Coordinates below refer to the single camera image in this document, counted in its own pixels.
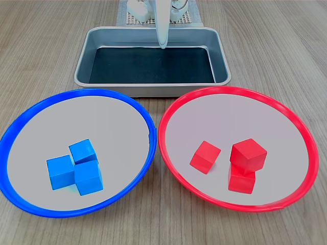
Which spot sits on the blue cube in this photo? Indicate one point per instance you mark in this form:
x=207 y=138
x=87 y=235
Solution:
x=89 y=178
x=83 y=150
x=60 y=173

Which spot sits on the pale perforated plate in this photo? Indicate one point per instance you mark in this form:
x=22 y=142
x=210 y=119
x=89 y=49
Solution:
x=184 y=21

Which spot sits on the clear tape strip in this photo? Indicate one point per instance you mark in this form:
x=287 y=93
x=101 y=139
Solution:
x=197 y=15

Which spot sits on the black mat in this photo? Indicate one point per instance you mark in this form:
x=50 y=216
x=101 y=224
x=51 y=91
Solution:
x=153 y=69

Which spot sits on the steel tray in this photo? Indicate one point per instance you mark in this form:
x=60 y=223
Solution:
x=153 y=89

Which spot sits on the red-rimmed white plate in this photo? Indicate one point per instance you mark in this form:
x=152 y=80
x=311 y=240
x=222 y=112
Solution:
x=237 y=117

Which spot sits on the blue-rimmed white plate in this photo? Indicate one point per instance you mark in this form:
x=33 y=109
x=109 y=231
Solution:
x=76 y=122

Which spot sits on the red cube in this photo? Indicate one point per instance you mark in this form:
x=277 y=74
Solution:
x=205 y=157
x=249 y=155
x=241 y=182

